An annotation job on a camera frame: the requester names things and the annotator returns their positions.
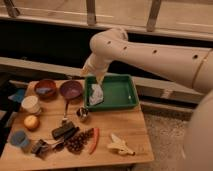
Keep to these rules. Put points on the bunch of dark grapes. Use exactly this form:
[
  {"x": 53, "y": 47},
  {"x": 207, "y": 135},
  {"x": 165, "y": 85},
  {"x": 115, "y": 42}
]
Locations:
[{"x": 77, "y": 143}]

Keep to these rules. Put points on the small metal cup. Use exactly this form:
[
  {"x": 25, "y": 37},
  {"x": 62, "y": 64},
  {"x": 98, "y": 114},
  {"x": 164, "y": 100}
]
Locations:
[{"x": 82, "y": 114}]

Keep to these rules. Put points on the peeled banana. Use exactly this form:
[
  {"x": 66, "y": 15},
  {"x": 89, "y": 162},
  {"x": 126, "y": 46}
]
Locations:
[{"x": 119, "y": 145}]

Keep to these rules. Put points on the orange fruit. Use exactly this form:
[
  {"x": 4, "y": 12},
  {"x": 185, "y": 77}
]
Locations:
[{"x": 31, "y": 122}]

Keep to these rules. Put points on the wooden table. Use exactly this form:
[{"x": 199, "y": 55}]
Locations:
[{"x": 128, "y": 125}]

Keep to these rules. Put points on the blue cloth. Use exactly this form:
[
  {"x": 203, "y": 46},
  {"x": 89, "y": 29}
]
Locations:
[{"x": 18, "y": 96}]

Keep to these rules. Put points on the blue sponge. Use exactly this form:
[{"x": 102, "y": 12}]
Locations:
[{"x": 43, "y": 90}]

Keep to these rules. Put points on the black rectangular block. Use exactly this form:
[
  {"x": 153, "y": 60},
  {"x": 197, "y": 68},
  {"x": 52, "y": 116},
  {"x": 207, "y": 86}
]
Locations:
[{"x": 60, "y": 131}]

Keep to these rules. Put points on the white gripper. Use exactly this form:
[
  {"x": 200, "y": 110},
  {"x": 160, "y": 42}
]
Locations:
[{"x": 97, "y": 66}]

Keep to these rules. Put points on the white crumpled cloth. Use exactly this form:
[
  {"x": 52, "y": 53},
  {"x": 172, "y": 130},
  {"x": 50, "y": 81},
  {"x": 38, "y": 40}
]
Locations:
[{"x": 97, "y": 94}]

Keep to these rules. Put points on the green plastic tray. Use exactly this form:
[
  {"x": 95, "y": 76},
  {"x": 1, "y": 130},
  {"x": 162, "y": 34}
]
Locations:
[{"x": 118, "y": 93}]

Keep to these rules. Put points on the red chili pepper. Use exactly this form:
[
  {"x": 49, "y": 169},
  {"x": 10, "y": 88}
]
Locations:
[{"x": 95, "y": 140}]

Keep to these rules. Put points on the white cup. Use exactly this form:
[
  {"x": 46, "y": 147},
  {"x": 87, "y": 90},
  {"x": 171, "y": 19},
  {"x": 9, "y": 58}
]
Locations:
[{"x": 31, "y": 104}]

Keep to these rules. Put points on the metal spoon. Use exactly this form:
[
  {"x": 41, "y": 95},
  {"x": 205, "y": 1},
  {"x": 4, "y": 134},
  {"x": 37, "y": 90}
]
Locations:
[{"x": 64, "y": 119}]

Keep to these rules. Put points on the orange bowl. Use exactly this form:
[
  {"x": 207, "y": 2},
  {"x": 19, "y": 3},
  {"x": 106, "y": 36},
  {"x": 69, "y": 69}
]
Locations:
[{"x": 46, "y": 83}]

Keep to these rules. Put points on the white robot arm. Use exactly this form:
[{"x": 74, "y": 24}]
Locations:
[{"x": 188, "y": 66}]

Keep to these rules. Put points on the purple bowl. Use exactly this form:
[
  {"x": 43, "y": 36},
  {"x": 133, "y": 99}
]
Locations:
[{"x": 71, "y": 89}]

